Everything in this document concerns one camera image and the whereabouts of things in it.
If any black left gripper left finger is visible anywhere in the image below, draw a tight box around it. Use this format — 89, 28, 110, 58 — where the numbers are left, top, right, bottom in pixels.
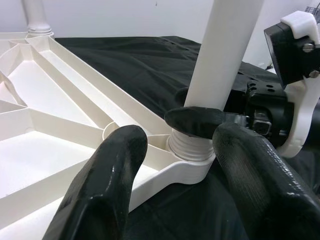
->
41, 124, 148, 240

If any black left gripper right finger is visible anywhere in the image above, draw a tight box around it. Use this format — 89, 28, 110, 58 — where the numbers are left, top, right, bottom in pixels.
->
211, 123, 320, 240

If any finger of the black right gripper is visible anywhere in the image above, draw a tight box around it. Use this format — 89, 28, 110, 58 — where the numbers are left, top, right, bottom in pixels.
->
174, 86, 190, 107
164, 106, 247, 140

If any white tapered plastic table leg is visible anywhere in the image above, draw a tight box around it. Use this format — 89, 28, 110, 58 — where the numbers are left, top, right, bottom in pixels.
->
21, 0, 56, 38
167, 0, 272, 163

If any white plastic table top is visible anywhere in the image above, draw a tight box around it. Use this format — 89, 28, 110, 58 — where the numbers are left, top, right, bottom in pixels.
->
0, 31, 216, 240

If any black table cloth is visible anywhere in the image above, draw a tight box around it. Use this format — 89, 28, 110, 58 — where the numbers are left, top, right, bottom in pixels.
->
53, 34, 320, 240

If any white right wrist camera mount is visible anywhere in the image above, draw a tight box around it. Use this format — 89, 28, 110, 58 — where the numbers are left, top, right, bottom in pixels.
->
263, 11, 320, 158

